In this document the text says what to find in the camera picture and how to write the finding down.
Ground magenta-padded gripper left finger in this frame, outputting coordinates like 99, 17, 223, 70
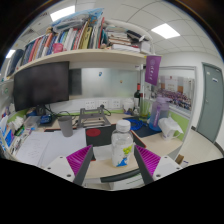
44, 144, 95, 187

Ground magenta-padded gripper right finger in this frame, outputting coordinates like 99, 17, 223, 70
133, 144, 183, 186

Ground clear plastic drink bottle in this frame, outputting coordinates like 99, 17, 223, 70
110, 119, 135, 168

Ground large purple water jug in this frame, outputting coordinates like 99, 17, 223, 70
148, 96, 171, 132

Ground blank white paper sheet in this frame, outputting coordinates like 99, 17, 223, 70
38, 128, 88, 168

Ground printed white paper sheet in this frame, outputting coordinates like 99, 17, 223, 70
15, 131, 51, 166

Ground white mug with tissue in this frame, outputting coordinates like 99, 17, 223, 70
158, 117, 184, 141

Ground dark blue mouse pad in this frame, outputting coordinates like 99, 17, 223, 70
131, 122, 163, 139

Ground grey ribbed cup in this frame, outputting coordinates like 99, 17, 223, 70
57, 115, 74, 138

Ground small white paper note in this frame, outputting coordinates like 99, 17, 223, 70
92, 143, 114, 162

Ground flat round red coaster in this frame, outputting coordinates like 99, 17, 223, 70
85, 127, 102, 138

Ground small blue box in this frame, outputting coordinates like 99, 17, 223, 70
39, 114, 54, 125

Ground black red-edged desk mat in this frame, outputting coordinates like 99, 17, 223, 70
43, 123, 148, 149

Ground clear plastic box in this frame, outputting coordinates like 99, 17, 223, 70
24, 115, 41, 129

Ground grey metal laptop stand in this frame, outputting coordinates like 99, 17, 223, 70
77, 106, 112, 129

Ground green drinking glass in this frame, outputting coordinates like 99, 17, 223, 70
139, 98, 152, 122

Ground white lidded jar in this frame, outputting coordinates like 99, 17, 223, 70
123, 98, 135, 114

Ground group photo poster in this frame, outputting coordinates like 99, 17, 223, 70
156, 74, 196, 113

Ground dark wine bottle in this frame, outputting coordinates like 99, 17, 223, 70
133, 83, 142, 108

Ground grey door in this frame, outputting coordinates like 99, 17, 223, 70
196, 62, 224, 144

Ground black computer monitor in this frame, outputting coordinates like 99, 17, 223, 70
12, 61, 70, 117

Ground purple hanging banner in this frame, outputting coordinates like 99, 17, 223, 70
144, 55, 162, 86

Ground ceiling lights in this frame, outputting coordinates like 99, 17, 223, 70
4, 4, 182, 60

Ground white wall socket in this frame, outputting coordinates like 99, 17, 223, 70
110, 98, 122, 109
98, 99, 110, 110
83, 99, 97, 111

